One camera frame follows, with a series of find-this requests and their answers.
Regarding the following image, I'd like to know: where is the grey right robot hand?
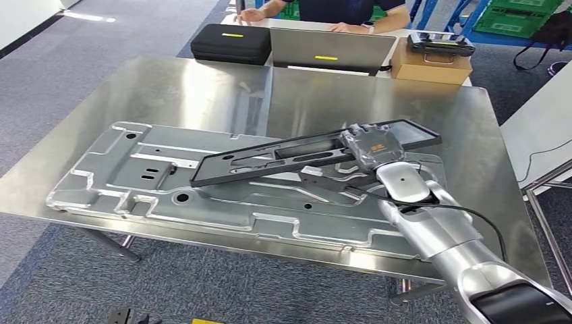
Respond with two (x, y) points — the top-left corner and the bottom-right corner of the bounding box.
(338, 124), (405, 173)

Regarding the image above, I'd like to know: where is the person's left hand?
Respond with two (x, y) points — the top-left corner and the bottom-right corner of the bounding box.
(328, 21), (370, 35)

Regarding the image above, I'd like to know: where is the person's right hand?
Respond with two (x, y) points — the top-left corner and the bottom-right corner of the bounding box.
(233, 7), (268, 26)

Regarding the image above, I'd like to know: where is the black plastic panel part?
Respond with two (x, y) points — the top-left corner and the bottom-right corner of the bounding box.
(190, 118), (443, 188)

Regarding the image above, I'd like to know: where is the stainless steel workbench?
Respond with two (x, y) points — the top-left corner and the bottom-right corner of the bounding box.
(0, 55), (554, 305)

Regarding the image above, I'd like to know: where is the person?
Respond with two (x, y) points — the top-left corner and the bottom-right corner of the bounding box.
(232, 0), (411, 35)

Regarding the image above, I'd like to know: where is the grey laptop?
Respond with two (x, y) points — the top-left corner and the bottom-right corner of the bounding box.
(268, 27), (398, 78)

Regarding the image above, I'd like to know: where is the black zip case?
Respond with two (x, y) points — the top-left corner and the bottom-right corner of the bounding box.
(190, 23), (273, 67)

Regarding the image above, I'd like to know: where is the brown cardboard box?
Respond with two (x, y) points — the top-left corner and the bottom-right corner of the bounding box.
(390, 36), (474, 86)

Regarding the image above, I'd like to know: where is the black handheld controller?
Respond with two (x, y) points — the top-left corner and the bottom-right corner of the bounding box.
(407, 31), (476, 58)

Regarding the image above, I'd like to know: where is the blue storage rack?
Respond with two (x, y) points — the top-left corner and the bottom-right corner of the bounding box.
(404, 0), (572, 49)

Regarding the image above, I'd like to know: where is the small steel table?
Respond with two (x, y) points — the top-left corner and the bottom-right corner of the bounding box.
(519, 159), (572, 297)

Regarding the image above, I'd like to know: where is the white table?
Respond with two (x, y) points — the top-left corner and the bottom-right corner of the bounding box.
(499, 60), (572, 194)

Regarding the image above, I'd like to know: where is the black bag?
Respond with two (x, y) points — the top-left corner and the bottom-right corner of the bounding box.
(512, 9), (572, 72)

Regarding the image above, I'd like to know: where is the large stamped metal panel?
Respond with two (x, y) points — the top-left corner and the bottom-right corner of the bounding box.
(45, 121), (449, 262)

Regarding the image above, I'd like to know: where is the thin black cable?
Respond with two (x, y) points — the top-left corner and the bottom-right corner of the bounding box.
(517, 138), (572, 184)

